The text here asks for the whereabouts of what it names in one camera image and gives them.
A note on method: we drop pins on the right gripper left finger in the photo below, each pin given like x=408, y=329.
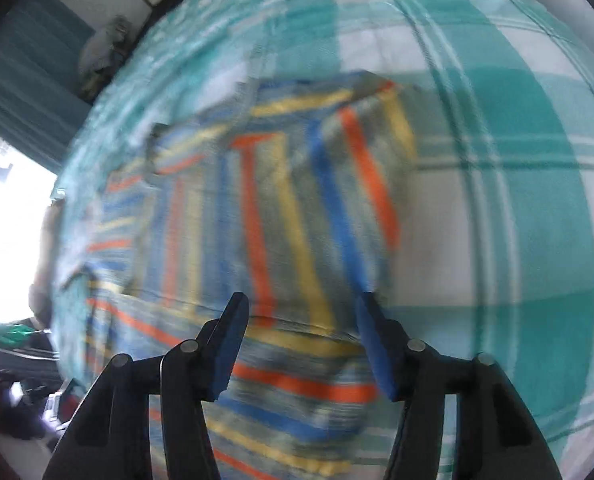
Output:
x=108, y=438

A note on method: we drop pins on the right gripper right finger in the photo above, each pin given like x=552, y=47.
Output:
x=496, y=436

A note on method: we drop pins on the colourful striped knit sweater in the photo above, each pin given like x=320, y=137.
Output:
x=291, y=192

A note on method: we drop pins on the folded grey striped clothes pile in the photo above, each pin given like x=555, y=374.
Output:
x=102, y=56

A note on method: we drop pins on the teal plaid bed cover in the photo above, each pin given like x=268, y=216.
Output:
x=496, y=252

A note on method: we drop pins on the teal window curtain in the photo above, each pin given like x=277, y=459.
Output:
x=40, y=107

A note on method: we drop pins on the black garment near headboard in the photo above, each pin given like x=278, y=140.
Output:
x=158, y=10

